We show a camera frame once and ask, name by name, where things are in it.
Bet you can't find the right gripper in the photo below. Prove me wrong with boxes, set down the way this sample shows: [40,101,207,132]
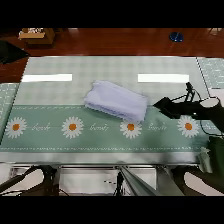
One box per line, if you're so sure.
[152,96,184,120]

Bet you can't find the light blue shirt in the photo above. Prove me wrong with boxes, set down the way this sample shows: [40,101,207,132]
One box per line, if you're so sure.
[83,79,150,123]

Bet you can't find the dark green garment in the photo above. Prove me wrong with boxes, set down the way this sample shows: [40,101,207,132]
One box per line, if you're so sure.
[199,135,224,175]

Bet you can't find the blue round object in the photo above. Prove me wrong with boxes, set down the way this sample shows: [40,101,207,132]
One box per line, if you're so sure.
[168,31,185,43]

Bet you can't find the cardboard box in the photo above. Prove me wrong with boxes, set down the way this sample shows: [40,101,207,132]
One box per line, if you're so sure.
[17,27,56,46]

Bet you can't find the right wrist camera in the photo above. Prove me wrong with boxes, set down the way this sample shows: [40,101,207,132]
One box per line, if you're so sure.
[173,81,202,104]

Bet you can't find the silver frame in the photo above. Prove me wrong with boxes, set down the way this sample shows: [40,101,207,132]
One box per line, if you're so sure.
[0,161,224,197]

